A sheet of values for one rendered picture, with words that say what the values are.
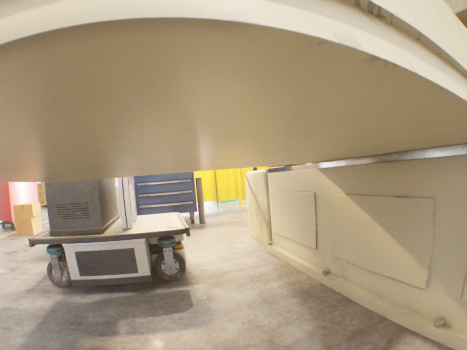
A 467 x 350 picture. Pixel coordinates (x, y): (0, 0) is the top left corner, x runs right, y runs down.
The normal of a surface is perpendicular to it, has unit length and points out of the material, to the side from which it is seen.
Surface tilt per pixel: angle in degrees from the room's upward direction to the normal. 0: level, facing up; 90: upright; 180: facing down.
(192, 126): 180
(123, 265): 90
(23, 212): 90
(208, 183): 90
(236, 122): 180
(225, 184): 90
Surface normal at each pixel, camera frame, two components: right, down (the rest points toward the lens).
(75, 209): 0.31, -0.04
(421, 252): -0.95, 0.07
